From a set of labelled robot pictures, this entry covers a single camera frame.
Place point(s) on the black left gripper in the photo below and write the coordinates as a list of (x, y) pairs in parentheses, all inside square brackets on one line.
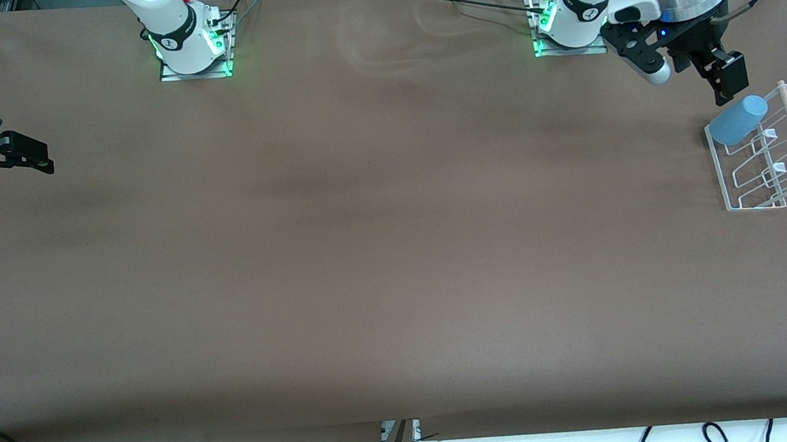
[(694, 45)]

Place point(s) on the blue plastic cup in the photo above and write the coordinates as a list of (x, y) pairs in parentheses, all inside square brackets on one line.
[(737, 123)]

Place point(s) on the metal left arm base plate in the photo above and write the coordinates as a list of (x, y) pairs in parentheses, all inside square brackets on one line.
[(550, 52)]

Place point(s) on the brown table cover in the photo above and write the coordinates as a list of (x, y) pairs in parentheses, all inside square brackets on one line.
[(399, 284)]

